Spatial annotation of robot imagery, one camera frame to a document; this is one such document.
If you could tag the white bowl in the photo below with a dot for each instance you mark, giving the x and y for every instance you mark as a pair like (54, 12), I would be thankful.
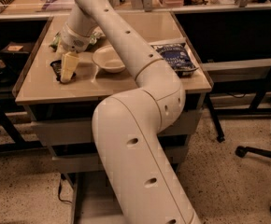
(107, 59)

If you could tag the black rxbar chocolate bar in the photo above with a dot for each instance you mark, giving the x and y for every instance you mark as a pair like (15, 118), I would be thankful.
(57, 67)

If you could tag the grey drawer cabinet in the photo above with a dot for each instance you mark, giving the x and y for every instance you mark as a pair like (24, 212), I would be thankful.
(47, 99)

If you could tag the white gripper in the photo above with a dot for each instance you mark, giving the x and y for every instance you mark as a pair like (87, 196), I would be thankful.
(74, 41)

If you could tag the green chip bag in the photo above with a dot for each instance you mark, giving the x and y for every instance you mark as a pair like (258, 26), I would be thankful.
(95, 36)

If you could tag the top grey drawer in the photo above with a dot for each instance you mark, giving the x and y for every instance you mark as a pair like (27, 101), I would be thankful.
(79, 131)

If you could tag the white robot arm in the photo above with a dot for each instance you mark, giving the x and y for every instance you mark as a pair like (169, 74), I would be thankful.
(126, 124)

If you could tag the middle grey drawer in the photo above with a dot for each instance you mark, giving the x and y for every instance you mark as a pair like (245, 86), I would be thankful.
(84, 157)

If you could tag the open bottom grey drawer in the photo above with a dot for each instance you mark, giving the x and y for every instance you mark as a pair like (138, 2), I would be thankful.
(94, 201)

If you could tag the blue chip bag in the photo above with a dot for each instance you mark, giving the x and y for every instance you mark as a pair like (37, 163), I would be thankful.
(177, 56)

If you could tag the black box under desk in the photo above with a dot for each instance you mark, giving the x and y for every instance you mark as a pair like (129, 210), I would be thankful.
(17, 52)

